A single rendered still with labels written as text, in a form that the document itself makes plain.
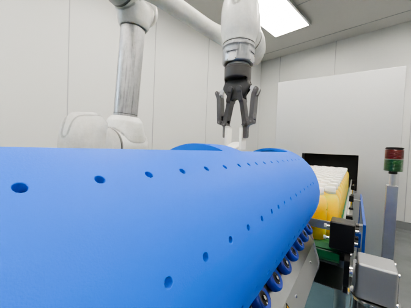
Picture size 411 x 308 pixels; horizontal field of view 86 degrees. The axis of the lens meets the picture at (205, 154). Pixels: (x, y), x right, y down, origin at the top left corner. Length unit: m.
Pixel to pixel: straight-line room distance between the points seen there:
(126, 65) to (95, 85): 2.24
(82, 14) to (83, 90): 0.91
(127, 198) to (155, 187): 0.03
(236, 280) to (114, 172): 0.15
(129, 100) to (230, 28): 0.52
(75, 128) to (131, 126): 0.23
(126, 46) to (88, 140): 0.44
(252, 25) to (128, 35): 0.56
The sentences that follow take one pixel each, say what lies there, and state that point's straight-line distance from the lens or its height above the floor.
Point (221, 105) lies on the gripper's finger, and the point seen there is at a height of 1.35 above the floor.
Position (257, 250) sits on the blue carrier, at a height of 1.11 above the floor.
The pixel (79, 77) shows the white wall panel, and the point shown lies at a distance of 3.21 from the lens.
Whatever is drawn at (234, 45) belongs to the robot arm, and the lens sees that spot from 0.65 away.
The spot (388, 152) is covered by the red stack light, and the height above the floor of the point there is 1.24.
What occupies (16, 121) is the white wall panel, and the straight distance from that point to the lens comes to 3.03.
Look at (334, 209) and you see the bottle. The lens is 1.00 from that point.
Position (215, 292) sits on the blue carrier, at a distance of 0.21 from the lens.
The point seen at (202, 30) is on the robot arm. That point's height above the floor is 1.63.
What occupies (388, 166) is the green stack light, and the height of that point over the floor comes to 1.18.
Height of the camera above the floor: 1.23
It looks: 2 degrees down
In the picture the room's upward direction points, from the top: 2 degrees clockwise
